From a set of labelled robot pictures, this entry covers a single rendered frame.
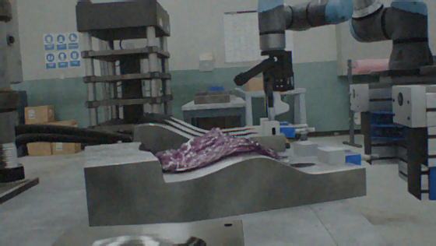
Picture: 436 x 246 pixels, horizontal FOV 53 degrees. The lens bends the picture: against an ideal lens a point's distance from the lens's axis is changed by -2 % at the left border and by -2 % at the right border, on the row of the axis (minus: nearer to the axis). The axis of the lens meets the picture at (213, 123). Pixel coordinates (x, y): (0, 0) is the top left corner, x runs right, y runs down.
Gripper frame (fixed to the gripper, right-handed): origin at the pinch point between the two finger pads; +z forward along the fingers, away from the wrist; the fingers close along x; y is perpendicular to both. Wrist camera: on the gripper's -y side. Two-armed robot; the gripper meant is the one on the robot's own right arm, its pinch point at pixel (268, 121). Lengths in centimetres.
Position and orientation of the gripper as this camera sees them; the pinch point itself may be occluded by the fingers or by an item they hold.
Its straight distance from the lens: 128.1
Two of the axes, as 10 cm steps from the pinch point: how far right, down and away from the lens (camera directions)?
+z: 0.6, 9.9, 0.9
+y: 10.0, -0.6, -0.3
